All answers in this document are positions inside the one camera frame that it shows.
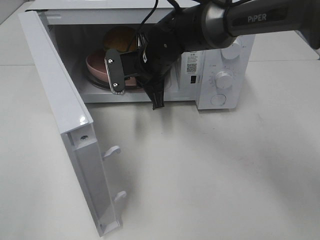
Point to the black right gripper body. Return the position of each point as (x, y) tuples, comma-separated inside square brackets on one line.
[(175, 34)]

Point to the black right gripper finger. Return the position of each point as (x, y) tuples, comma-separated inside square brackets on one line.
[(115, 72), (154, 87)]

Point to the pink round plate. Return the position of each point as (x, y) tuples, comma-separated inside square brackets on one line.
[(95, 64)]

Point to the burger with lettuce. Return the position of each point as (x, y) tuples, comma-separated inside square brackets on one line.
[(121, 38)]

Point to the round door release button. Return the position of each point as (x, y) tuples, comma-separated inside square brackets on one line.
[(218, 100)]

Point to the white microwave door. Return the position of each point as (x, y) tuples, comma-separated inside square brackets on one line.
[(74, 123)]

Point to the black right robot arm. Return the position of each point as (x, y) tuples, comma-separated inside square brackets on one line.
[(250, 22)]

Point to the white microwave oven body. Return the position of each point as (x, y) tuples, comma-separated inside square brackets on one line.
[(77, 28)]

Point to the white lower microwave knob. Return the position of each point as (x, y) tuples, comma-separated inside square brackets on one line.
[(224, 79)]

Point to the white microwave knob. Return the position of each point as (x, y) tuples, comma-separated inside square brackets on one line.
[(233, 51), (224, 79)]

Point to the white upper microwave knob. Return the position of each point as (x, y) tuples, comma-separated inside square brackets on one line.
[(233, 51)]

